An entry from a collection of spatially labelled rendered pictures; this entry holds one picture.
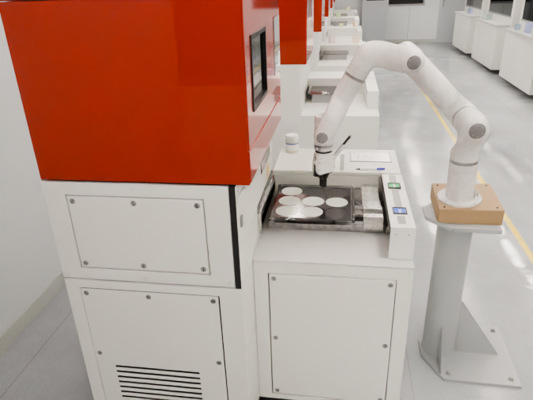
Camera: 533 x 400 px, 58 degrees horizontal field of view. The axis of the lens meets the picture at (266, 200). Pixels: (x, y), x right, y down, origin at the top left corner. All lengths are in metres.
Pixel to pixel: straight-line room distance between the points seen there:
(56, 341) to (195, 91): 1.97
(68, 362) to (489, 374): 2.18
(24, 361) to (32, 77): 1.75
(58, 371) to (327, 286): 1.57
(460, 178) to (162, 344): 1.44
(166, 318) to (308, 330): 0.59
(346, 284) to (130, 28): 1.20
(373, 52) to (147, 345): 1.47
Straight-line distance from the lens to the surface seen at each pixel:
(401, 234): 1.92
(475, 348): 2.86
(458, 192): 2.30
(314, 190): 2.34
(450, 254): 2.42
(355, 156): 2.59
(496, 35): 10.54
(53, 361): 2.97
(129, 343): 2.09
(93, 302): 2.03
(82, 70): 1.64
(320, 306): 2.02
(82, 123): 1.69
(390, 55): 2.01
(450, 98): 2.14
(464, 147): 2.19
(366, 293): 1.98
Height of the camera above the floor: 1.84
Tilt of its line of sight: 25 degrees down
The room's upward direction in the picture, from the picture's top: 2 degrees counter-clockwise
